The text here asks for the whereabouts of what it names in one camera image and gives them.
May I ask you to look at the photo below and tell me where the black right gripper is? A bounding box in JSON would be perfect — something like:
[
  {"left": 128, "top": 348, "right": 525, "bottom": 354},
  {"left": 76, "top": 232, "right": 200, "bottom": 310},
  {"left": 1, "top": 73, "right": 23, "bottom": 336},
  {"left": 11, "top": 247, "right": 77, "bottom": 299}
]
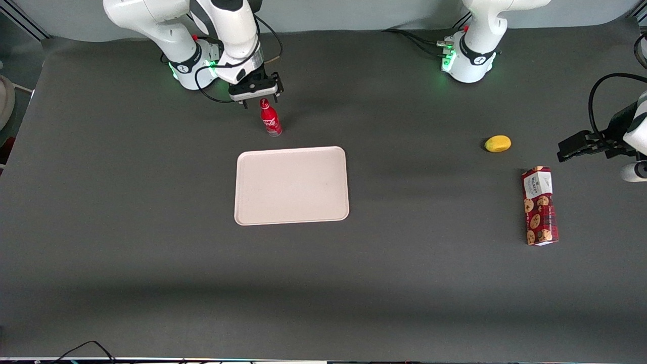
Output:
[{"left": 241, "top": 70, "right": 284, "bottom": 110}]

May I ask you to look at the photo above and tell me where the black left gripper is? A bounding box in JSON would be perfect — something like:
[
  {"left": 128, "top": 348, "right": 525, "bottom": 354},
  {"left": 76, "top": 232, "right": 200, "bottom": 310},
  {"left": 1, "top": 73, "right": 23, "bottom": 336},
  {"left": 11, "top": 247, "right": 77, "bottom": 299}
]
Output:
[{"left": 557, "top": 101, "right": 639, "bottom": 163}]

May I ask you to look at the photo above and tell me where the red coke bottle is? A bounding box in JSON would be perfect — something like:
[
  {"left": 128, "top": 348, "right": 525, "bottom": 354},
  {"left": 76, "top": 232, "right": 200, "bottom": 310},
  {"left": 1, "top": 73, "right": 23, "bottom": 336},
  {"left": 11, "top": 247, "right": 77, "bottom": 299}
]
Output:
[{"left": 259, "top": 98, "right": 283, "bottom": 138}]

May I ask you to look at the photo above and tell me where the pale pink plastic tray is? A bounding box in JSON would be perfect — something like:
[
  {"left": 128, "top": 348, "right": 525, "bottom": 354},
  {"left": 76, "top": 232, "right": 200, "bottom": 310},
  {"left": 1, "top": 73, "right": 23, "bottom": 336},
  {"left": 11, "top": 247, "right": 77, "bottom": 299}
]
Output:
[{"left": 234, "top": 146, "right": 350, "bottom": 226}]

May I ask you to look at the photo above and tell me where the red tartan cookie box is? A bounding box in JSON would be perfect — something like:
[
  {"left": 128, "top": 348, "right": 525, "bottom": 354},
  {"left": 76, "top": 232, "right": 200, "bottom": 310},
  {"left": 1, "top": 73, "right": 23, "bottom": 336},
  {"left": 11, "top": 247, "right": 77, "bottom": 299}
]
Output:
[{"left": 521, "top": 166, "right": 560, "bottom": 247}]

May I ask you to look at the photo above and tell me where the yellow lemon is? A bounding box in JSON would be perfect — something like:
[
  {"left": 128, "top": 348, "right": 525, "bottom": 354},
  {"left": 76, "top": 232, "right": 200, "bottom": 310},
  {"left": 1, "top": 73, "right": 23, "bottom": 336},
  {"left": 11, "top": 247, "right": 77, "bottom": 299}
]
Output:
[{"left": 484, "top": 135, "right": 512, "bottom": 154}]

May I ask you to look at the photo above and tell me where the beige round background object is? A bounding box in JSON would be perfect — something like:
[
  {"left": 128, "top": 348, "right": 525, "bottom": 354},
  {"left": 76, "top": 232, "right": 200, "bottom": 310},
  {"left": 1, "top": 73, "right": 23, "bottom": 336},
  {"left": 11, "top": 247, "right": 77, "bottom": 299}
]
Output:
[{"left": 0, "top": 75, "right": 34, "bottom": 133}]

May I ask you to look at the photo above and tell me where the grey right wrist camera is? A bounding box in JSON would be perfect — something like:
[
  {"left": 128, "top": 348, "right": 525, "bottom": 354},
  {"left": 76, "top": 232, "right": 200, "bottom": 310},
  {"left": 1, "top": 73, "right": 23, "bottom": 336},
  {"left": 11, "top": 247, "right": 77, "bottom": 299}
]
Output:
[{"left": 228, "top": 82, "right": 280, "bottom": 103}]

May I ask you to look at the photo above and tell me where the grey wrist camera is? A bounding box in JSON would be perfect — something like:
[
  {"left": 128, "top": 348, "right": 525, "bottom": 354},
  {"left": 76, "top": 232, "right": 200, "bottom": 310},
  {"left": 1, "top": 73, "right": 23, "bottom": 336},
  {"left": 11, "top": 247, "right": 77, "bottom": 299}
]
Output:
[
  {"left": 228, "top": 82, "right": 280, "bottom": 103},
  {"left": 621, "top": 161, "right": 647, "bottom": 183}
]

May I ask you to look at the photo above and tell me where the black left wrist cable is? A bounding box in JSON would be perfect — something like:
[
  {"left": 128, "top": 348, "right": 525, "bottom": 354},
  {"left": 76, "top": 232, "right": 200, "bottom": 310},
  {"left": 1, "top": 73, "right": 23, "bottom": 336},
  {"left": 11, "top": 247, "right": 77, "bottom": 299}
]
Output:
[{"left": 588, "top": 73, "right": 647, "bottom": 143}]

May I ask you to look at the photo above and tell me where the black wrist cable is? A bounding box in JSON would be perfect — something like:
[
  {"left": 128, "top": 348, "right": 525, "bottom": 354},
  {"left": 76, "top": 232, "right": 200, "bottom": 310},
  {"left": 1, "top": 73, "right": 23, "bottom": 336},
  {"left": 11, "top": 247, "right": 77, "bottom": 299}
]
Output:
[
  {"left": 588, "top": 73, "right": 647, "bottom": 143},
  {"left": 194, "top": 14, "right": 284, "bottom": 105}
]

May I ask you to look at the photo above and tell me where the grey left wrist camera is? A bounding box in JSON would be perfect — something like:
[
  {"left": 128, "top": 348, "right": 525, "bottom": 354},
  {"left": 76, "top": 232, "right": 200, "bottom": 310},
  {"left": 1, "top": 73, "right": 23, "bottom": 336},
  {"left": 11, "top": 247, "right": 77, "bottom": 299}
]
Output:
[{"left": 621, "top": 161, "right": 647, "bottom": 183}]

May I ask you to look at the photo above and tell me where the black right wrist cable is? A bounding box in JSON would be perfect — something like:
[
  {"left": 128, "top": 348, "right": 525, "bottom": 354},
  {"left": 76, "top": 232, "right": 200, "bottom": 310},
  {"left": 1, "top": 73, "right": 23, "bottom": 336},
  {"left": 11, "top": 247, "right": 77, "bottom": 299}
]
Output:
[{"left": 194, "top": 14, "right": 284, "bottom": 105}]

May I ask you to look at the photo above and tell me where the black looped background cable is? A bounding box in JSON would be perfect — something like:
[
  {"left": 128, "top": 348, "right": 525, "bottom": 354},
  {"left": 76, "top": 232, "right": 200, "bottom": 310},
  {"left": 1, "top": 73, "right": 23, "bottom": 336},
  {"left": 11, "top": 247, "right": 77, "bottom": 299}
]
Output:
[{"left": 633, "top": 32, "right": 647, "bottom": 70}]

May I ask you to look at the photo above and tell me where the black left arm base cable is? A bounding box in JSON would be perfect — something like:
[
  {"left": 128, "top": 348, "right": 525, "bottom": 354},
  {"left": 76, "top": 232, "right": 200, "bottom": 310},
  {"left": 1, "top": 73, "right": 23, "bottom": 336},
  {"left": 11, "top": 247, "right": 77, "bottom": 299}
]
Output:
[{"left": 381, "top": 28, "right": 455, "bottom": 59}]

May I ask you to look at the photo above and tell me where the dark metal frame bar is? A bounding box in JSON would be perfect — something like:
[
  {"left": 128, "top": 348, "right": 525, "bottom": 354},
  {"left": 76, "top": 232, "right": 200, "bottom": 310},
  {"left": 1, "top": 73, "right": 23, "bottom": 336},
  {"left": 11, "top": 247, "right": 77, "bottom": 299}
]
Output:
[{"left": 8, "top": 0, "right": 52, "bottom": 41}]

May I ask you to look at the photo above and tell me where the thin black table edge cable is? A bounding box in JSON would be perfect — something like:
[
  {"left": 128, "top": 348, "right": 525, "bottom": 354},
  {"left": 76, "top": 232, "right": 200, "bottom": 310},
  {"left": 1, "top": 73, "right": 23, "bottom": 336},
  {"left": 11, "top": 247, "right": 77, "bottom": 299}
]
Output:
[{"left": 51, "top": 340, "right": 118, "bottom": 364}]

